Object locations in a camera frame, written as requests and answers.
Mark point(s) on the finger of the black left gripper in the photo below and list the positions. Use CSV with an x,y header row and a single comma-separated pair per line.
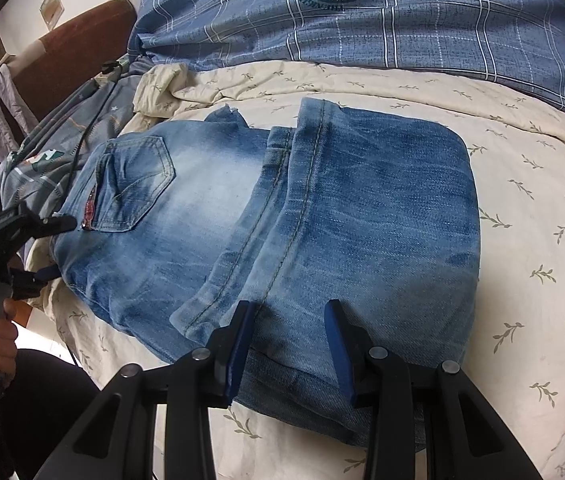
x,y
54,225
26,284

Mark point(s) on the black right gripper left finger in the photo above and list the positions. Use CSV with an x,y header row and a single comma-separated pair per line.
x,y
114,438

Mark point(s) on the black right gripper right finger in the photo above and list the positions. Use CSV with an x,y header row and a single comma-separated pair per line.
x,y
465,438

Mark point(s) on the blue denim jeans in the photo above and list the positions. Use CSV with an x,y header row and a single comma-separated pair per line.
x,y
178,224

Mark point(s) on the cream leaf-print quilt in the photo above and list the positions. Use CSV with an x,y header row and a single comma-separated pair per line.
x,y
516,144

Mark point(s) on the grey hanging cloth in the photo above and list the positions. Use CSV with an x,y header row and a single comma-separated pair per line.
x,y
12,103

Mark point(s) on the white power strip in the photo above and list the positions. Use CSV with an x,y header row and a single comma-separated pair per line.
x,y
115,67

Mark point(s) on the brown headboard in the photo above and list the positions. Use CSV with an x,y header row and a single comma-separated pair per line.
x,y
55,65

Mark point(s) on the small wall poster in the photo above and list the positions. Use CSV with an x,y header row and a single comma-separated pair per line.
x,y
51,12

